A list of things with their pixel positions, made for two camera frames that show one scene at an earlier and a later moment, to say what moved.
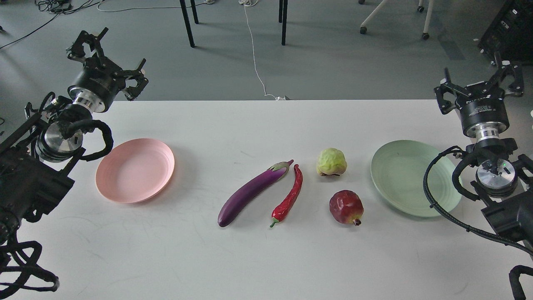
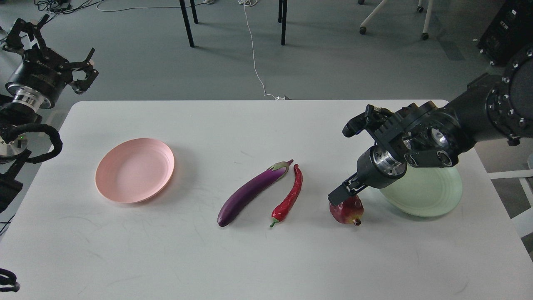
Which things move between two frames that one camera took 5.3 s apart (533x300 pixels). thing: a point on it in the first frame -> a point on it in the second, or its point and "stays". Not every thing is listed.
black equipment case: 510,34 stays
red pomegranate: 346,207 stays
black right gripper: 483,108 -> 377,167
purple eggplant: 237,202 stays
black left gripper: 100,80 -> 42,74
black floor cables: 56,7 stays
